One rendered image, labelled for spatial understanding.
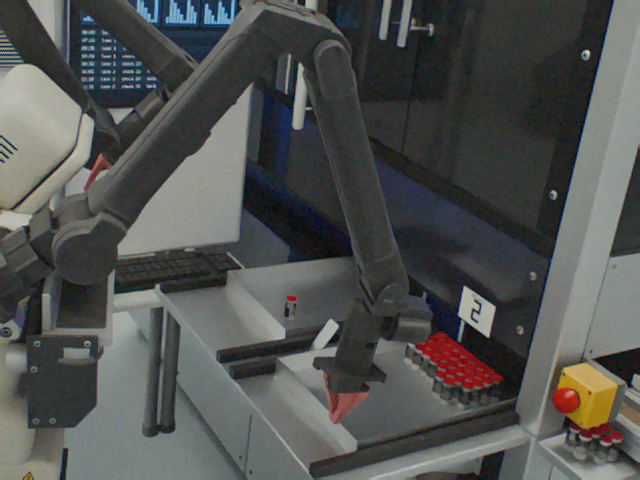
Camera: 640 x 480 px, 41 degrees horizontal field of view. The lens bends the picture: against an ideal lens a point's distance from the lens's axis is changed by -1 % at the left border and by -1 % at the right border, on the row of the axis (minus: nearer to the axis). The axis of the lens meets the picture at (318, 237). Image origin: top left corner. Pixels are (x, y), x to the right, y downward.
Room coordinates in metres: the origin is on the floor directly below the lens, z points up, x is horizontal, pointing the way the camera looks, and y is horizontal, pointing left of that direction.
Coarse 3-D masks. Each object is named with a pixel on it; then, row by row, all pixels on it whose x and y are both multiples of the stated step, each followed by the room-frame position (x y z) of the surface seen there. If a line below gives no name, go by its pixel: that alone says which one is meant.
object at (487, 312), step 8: (464, 288) 1.42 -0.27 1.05; (464, 296) 1.41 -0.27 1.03; (472, 296) 1.40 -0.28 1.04; (480, 296) 1.38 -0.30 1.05; (464, 304) 1.41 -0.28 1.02; (472, 304) 1.39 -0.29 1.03; (488, 304) 1.36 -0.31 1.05; (464, 312) 1.41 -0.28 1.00; (480, 312) 1.37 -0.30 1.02; (488, 312) 1.36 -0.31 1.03; (472, 320) 1.39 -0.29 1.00; (480, 320) 1.37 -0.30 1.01; (488, 320) 1.36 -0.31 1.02; (480, 328) 1.37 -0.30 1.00; (488, 328) 1.35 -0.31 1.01; (488, 336) 1.35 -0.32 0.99
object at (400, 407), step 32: (320, 352) 1.36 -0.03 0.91; (384, 352) 1.44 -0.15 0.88; (288, 384) 1.28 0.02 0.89; (320, 384) 1.30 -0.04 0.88; (384, 384) 1.33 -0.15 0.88; (416, 384) 1.34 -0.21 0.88; (320, 416) 1.19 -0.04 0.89; (352, 416) 1.22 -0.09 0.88; (384, 416) 1.23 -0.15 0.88; (416, 416) 1.24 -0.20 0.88; (448, 416) 1.20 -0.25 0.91; (480, 416) 1.24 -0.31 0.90; (352, 448) 1.11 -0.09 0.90
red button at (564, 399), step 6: (558, 390) 1.17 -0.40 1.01; (564, 390) 1.16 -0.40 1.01; (570, 390) 1.16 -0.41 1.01; (558, 396) 1.16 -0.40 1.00; (564, 396) 1.15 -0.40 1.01; (570, 396) 1.15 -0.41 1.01; (576, 396) 1.15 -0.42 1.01; (558, 402) 1.16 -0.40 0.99; (564, 402) 1.15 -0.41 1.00; (570, 402) 1.14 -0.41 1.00; (576, 402) 1.15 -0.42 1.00; (558, 408) 1.15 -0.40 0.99; (564, 408) 1.15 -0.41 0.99; (570, 408) 1.14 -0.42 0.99; (576, 408) 1.15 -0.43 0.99
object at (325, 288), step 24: (288, 264) 1.71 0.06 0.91; (312, 264) 1.75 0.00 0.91; (336, 264) 1.78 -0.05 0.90; (240, 288) 1.58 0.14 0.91; (264, 288) 1.65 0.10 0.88; (288, 288) 1.66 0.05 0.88; (312, 288) 1.68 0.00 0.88; (336, 288) 1.69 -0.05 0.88; (264, 312) 1.49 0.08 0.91; (312, 312) 1.57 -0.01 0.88; (336, 312) 1.58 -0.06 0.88; (288, 336) 1.42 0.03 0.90
